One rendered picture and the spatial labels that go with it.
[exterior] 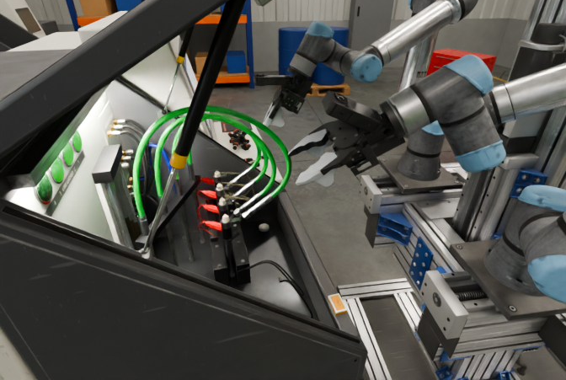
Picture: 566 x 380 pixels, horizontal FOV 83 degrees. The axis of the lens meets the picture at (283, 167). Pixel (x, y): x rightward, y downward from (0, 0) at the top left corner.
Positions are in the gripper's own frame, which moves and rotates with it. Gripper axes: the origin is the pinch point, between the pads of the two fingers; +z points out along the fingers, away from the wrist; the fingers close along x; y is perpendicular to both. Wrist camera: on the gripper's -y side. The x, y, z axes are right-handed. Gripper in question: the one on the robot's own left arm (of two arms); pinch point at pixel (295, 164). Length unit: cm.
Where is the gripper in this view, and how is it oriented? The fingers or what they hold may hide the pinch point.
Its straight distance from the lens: 61.7
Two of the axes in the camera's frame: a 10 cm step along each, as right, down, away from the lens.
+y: 5.2, 5.4, 6.6
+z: -8.4, 4.7, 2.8
